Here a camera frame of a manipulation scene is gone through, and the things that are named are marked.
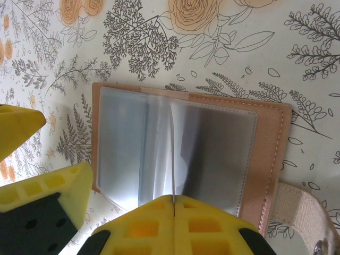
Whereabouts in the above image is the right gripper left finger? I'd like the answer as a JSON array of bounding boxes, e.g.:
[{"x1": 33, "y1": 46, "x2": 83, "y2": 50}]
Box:
[{"x1": 84, "y1": 195, "x2": 175, "y2": 255}]

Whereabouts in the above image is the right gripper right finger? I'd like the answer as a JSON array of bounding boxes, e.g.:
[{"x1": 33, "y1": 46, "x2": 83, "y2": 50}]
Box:
[{"x1": 174, "y1": 195, "x2": 269, "y2": 255}]

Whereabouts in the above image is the floral patterned table cover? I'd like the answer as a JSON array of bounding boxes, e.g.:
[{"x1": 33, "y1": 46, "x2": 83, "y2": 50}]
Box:
[{"x1": 0, "y1": 0, "x2": 340, "y2": 255}]

